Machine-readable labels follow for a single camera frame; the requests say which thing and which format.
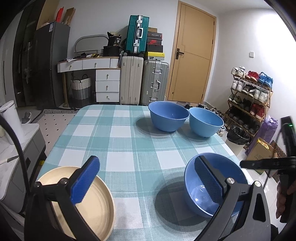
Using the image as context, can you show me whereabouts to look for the wooden shoe rack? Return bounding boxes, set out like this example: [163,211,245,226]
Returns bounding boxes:
[223,66,273,137]

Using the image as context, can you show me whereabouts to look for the silver aluminium suitcase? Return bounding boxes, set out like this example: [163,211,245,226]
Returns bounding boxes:
[139,60,169,105]

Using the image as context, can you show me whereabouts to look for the purple shopping bag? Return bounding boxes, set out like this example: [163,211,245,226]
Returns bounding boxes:
[245,115,278,156]

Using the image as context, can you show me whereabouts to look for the woven laundry basket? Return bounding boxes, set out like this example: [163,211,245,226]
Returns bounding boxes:
[71,74,91,108]

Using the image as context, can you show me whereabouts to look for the light blue bowl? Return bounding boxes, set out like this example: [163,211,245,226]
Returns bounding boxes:
[189,107,224,138]

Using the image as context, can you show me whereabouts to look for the oval desk mirror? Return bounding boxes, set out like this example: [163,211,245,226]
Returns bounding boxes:
[74,34,108,53]

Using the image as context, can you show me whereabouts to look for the dark blue bowl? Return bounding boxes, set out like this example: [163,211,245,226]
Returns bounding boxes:
[148,101,189,132]

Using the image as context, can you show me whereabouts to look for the person's right hand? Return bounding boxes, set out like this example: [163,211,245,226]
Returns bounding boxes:
[276,181,296,218]

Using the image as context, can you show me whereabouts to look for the stack of shoe boxes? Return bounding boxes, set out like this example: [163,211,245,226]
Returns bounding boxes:
[145,27,165,61]

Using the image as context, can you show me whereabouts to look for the small kitchen knife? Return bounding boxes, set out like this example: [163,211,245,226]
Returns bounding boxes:
[0,155,19,165]

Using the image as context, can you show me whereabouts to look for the white drawer desk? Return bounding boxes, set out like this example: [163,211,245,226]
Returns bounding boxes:
[57,57,120,108]

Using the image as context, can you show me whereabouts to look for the teal suitcase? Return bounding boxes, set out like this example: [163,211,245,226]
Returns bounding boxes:
[125,15,149,57]

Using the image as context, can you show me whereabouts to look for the beige suitcase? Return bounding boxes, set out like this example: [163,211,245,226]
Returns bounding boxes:
[119,56,144,105]

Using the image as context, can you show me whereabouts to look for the white electric kettle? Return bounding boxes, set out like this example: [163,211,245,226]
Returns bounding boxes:
[1,100,25,143]

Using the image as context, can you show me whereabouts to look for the black cable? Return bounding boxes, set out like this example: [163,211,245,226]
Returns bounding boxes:
[0,114,31,214]

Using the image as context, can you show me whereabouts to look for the wooden door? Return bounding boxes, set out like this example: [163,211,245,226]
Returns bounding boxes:
[166,1,216,103]

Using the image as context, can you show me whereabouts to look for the black gift bag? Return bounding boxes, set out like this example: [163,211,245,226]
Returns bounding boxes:
[103,32,122,57]

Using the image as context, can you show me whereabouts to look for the black trash bag bin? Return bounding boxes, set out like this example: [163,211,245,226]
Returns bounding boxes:
[227,125,252,145]

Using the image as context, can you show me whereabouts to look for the cardboard box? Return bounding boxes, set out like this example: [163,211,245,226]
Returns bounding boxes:
[246,138,286,161]

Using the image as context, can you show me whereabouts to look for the grey side cabinet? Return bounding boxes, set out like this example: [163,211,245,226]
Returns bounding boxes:
[1,123,46,213]

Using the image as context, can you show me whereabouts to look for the cream plate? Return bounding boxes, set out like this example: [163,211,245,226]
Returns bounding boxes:
[38,166,115,240]

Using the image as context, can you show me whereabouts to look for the black refrigerator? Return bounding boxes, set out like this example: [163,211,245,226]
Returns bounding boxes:
[32,22,70,109]

